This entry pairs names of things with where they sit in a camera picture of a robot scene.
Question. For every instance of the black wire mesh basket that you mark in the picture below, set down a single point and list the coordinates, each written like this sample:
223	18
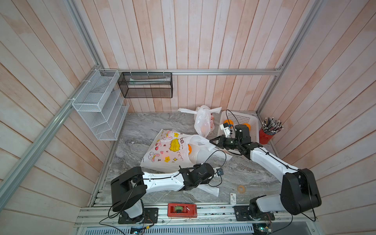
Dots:
146	85

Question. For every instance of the white wire mesh shelf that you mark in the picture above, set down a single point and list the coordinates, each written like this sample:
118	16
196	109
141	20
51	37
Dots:
101	105

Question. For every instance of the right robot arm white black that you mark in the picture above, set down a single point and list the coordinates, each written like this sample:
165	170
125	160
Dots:
299	192

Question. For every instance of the red metal pencil bucket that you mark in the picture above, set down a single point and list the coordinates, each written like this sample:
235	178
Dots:
264	138

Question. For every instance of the white plastic perforated basket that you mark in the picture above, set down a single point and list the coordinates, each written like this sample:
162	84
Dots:
240	118

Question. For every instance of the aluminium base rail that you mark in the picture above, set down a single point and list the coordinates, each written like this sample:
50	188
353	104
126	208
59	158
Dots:
216	219

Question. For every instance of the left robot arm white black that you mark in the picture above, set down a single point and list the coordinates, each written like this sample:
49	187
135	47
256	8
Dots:
128	189

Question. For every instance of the orange mandarin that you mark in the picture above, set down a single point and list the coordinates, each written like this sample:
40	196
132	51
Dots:
230	122
248	125
189	149

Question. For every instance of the red tape dispenser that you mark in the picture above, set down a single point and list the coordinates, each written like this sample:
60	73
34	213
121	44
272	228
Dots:
178	210

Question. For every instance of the white printed plastic bag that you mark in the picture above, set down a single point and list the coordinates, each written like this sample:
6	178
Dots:
203	119

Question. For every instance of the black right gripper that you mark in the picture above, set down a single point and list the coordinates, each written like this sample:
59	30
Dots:
221	143

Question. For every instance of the small white card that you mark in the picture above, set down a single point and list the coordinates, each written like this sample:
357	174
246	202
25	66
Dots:
233	199

